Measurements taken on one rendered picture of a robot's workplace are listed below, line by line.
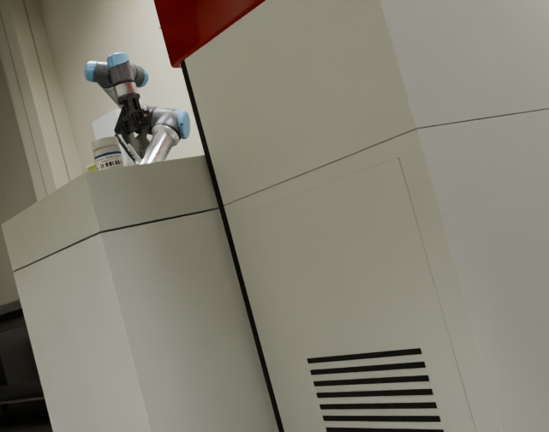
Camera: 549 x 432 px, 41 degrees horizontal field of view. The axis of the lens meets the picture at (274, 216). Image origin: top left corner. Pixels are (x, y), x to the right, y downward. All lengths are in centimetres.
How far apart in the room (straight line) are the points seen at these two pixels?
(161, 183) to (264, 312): 42
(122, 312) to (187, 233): 27
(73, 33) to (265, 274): 443
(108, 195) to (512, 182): 92
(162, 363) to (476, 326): 76
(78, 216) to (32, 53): 441
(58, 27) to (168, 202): 444
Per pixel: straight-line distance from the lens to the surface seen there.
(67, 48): 615
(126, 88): 257
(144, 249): 183
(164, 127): 294
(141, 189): 186
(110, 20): 570
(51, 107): 613
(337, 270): 166
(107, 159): 193
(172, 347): 184
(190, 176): 194
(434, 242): 146
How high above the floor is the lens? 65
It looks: 3 degrees up
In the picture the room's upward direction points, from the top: 15 degrees counter-clockwise
